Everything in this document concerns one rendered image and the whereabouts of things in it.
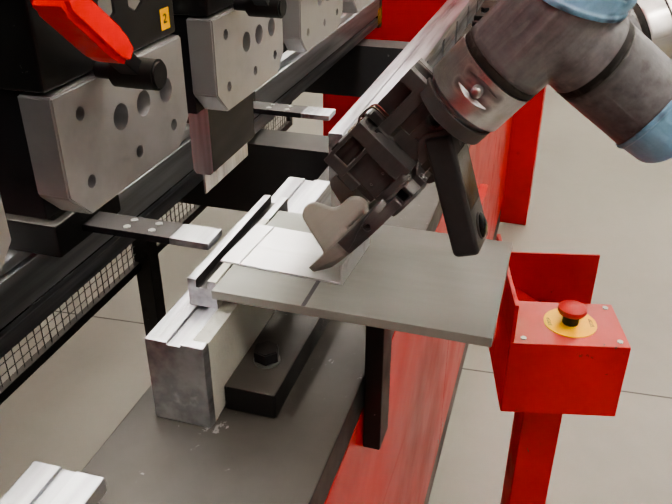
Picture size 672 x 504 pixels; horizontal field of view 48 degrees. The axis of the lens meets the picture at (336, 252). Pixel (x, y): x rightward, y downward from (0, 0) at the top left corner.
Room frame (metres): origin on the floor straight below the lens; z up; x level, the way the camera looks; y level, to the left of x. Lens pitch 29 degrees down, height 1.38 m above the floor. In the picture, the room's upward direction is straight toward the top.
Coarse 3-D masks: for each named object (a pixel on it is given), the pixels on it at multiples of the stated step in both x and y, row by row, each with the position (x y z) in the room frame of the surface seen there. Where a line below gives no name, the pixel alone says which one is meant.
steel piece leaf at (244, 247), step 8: (256, 224) 0.73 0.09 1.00; (248, 232) 0.71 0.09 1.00; (256, 232) 0.71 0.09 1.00; (264, 232) 0.71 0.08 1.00; (240, 240) 0.69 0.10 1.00; (248, 240) 0.69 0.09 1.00; (256, 240) 0.69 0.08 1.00; (232, 248) 0.68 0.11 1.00; (240, 248) 0.68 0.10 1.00; (248, 248) 0.68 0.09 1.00; (224, 256) 0.66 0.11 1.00; (232, 256) 0.66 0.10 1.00; (240, 256) 0.66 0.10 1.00
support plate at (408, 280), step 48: (384, 240) 0.70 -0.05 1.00; (432, 240) 0.70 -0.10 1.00; (240, 288) 0.60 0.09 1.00; (288, 288) 0.60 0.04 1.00; (336, 288) 0.60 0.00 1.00; (384, 288) 0.60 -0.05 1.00; (432, 288) 0.60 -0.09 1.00; (480, 288) 0.60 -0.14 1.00; (432, 336) 0.54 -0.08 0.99; (480, 336) 0.53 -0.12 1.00
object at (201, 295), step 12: (264, 204) 0.79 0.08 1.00; (276, 204) 0.79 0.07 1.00; (252, 216) 0.76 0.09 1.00; (264, 216) 0.75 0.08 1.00; (240, 228) 0.73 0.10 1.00; (228, 240) 0.70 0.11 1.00; (216, 252) 0.67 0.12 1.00; (204, 264) 0.65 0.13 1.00; (216, 264) 0.66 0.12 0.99; (192, 276) 0.62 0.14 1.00; (204, 276) 0.64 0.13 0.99; (192, 288) 0.62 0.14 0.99; (204, 288) 0.62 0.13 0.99; (192, 300) 0.62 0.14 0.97; (204, 300) 0.62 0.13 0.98; (216, 300) 0.61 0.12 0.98
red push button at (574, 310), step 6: (564, 300) 0.88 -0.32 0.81; (570, 300) 0.88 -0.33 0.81; (558, 306) 0.87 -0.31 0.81; (564, 306) 0.86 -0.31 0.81; (570, 306) 0.86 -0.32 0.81; (576, 306) 0.86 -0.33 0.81; (582, 306) 0.86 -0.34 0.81; (564, 312) 0.85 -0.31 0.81; (570, 312) 0.85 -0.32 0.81; (576, 312) 0.85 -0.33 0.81; (582, 312) 0.85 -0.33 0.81; (564, 318) 0.86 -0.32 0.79; (570, 318) 0.85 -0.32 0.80; (576, 318) 0.84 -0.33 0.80; (564, 324) 0.86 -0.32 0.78; (570, 324) 0.85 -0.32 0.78; (576, 324) 0.85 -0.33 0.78
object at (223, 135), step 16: (208, 112) 0.64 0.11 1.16; (224, 112) 0.67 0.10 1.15; (240, 112) 0.70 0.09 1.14; (192, 128) 0.64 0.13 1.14; (208, 128) 0.64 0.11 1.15; (224, 128) 0.67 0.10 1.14; (240, 128) 0.70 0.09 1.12; (192, 144) 0.64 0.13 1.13; (208, 144) 0.64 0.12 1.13; (224, 144) 0.67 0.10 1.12; (240, 144) 0.70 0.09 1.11; (208, 160) 0.64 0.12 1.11; (224, 160) 0.66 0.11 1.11; (240, 160) 0.72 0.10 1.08; (208, 176) 0.65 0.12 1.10; (224, 176) 0.68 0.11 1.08
